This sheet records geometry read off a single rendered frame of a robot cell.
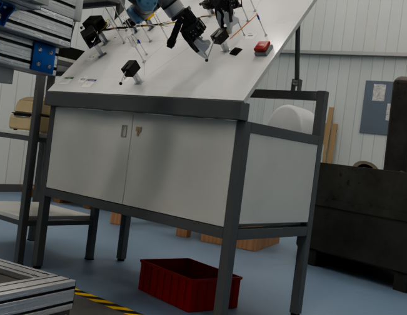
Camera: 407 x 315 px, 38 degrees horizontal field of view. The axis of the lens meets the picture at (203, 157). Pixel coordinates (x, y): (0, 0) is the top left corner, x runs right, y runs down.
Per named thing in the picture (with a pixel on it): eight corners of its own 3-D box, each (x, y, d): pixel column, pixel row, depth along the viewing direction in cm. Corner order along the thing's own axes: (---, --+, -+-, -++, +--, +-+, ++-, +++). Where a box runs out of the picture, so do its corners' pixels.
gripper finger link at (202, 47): (216, 54, 232) (201, 35, 229) (204, 62, 234) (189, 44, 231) (216, 52, 235) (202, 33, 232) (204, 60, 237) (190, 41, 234)
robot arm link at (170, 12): (161, 12, 226) (165, 7, 233) (169, 22, 228) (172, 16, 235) (176, 1, 223) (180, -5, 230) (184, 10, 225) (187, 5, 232)
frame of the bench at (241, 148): (218, 338, 215) (246, 120, 214) (30, 267, 290) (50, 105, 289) (301, 315, 261) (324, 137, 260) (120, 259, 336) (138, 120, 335)
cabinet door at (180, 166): (222, 227, 217) (235, 120, 216) (121, 204, 251) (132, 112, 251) (226, 227, 219) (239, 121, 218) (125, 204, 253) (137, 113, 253)
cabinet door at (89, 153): (121, 204, 252) (133, 112, 252) (45, 187, 287) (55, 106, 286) (125, 204, 254) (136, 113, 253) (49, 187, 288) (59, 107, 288)
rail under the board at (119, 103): (239, 119, 211) (241, 101, 211) (44, 104, 286) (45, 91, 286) (247, 121, 215) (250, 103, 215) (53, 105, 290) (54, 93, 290)
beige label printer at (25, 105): (32, 132, 296) (37, 93, 296) (7, 129, 309) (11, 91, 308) (78, 137, 321) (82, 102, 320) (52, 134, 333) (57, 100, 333)
